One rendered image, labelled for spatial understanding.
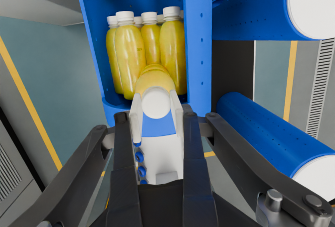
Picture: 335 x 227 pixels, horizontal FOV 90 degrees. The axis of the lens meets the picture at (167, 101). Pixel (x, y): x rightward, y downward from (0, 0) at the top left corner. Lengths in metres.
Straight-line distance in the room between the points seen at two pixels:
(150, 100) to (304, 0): 0.54
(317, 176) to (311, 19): 0.63
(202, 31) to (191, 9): 0.05
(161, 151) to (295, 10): 0.66
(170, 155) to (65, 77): 1.26
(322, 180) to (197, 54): 0.84
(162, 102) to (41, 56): 1.63
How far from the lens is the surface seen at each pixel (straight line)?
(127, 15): 0.41
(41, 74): 1.83
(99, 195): 1.02
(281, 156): 0.97
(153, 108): 0.22
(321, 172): 0.99
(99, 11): 0.51
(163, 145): 0.74
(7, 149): 2.08
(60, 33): 1.70
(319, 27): 0.69
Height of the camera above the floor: 1.53
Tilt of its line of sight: 69 degrees down
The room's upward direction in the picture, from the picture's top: 166 degrees clockwise
